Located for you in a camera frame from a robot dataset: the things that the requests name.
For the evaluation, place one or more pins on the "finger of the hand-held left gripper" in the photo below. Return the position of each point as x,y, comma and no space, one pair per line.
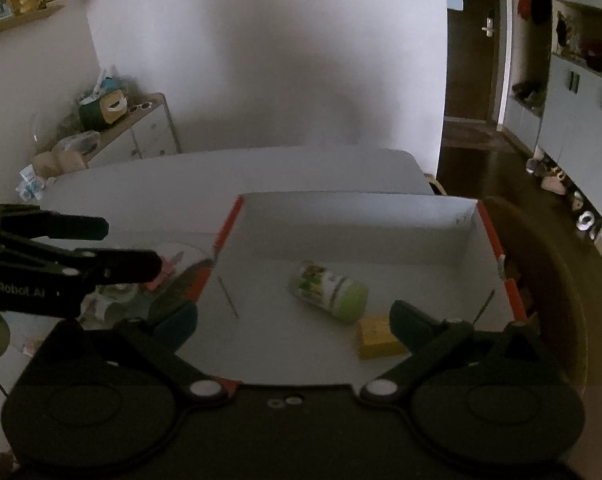
71,227
126,265

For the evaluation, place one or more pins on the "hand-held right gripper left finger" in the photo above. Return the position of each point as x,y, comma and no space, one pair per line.
181,320

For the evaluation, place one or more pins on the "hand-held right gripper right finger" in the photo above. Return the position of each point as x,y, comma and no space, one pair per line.
406,325

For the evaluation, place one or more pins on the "red and white cardboard box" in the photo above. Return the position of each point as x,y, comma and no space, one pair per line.
356,240

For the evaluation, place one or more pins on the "dark pointed tool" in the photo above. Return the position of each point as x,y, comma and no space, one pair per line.
181,287

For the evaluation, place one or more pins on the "yellow block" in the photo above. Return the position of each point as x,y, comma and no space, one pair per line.
376,341

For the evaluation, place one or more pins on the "coral pink plastic piece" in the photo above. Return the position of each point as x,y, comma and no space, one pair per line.
165,266

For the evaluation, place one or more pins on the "blue and white packet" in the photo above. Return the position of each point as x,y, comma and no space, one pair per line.
31,185

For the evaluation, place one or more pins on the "clear plastic bag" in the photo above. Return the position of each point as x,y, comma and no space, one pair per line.
78,142

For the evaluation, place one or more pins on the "bottle with green cap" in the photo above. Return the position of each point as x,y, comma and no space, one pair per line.
326,287

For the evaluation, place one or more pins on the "green tissue box holder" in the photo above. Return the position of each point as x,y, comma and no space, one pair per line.
91,114

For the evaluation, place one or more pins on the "wooden side cabinet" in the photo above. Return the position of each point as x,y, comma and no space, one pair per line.
146,135

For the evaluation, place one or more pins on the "yellow tissue box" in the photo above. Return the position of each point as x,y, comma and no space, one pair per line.
113,107

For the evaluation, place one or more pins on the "white sunglasses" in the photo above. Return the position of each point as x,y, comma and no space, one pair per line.
140,107

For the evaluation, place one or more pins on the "wooden chair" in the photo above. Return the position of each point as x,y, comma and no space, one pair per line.
546,270

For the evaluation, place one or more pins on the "grey shoe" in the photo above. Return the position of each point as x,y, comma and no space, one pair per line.
534,166

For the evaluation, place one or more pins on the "beige shoe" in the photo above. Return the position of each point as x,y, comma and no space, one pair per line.
553,181

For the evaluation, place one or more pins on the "black and white shoe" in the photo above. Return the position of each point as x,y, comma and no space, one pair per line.
587,221

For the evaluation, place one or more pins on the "pair of dark shelf shoes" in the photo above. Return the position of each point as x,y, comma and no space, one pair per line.
528,94

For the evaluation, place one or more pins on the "dark wooden door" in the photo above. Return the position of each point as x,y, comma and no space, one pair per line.
473,60

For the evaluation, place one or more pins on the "small dark figurine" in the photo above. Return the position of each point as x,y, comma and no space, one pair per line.
562,30

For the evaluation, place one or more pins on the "red hanging bag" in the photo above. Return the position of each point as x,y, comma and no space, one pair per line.
524,2

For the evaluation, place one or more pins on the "black hanging bag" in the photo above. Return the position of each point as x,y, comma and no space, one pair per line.
541,5

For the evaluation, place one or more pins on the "wooden wall shelf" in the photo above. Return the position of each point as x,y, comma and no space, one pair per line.
21,20

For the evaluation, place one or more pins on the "white and wood wall cabinet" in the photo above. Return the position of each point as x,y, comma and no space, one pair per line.
581,120

